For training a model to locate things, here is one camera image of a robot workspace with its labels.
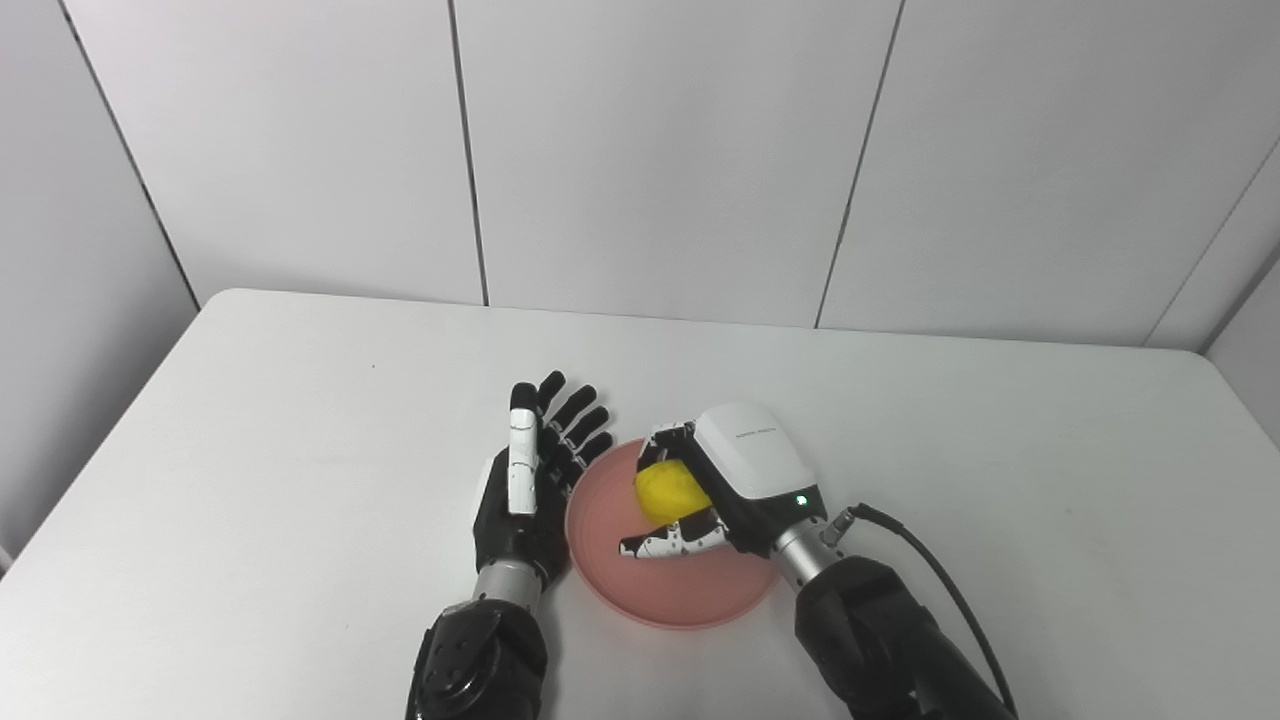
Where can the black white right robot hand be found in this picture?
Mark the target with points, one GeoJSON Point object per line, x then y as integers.
{"type": "Point", "coordinates": [755, 460]}

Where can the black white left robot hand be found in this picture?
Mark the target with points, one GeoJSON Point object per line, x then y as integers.
{"type": "Point", "coordinates": [510, 535]}

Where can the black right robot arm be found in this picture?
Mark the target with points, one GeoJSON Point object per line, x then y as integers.
{"type": "Point", "coordinates": [880, 640]}

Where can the yellow lemon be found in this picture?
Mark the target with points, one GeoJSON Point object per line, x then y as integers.
{"type": "Point", "coordinates": [670, 492]}

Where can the pink round plate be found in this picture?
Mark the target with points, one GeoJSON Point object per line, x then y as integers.
{"type": "Point", "coordinates": [680, 595]}

